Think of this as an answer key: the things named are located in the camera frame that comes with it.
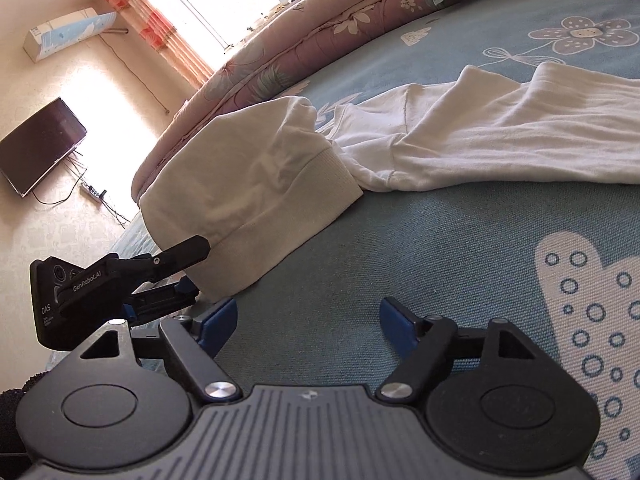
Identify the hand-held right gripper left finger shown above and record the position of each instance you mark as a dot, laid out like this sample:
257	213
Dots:
220	317

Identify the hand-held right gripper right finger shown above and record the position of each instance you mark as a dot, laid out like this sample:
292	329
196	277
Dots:
400	320

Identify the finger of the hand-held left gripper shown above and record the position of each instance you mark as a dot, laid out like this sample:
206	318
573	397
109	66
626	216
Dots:
185	252
160	302

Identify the white printed sweatshirt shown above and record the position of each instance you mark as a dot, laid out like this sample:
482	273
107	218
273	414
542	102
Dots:
250	185

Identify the person's left forearm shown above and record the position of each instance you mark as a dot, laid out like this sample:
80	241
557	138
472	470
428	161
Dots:
10	410

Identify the power strip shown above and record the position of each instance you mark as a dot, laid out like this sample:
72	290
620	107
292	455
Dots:
92	191

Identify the pink striped curtain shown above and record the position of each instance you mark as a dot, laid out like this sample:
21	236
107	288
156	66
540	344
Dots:
150	20

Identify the folded pink floral quilt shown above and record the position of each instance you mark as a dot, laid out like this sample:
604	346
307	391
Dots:
300	45

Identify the black wall television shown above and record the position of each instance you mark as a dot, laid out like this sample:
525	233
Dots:
40	145

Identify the wall air conditioner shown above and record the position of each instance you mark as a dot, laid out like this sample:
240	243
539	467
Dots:
65	32

